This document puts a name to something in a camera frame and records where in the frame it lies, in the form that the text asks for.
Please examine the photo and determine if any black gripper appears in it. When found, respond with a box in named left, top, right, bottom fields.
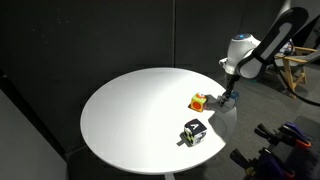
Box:
left=220, top=73, right=241, bottom=106

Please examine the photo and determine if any blue number fabric block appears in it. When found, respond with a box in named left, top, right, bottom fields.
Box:
left=217, top=91, right=241, bottom=111

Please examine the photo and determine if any orange and green fabric block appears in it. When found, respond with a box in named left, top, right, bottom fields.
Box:
left=189, top=92, right=210, bottom=112

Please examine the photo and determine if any black white letter fabric block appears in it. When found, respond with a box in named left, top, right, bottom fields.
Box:
left=183, top=118, right=208, bottom=147

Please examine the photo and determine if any wooden stool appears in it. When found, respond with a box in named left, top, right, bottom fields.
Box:
left=266, top=46, right=320, bottom=100

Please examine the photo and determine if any purple clamp with orange tips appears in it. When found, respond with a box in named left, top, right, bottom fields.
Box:
left=229, top=147, right=296, bottom=180
left=254, top=121, right=313, bottom=149

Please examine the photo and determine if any crumpled plastic bag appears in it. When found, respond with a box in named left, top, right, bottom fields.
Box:
left=281, top=39, right=297, bottom=56

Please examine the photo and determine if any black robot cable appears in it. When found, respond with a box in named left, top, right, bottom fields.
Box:
left=275, top=61, right=320, bottom=108

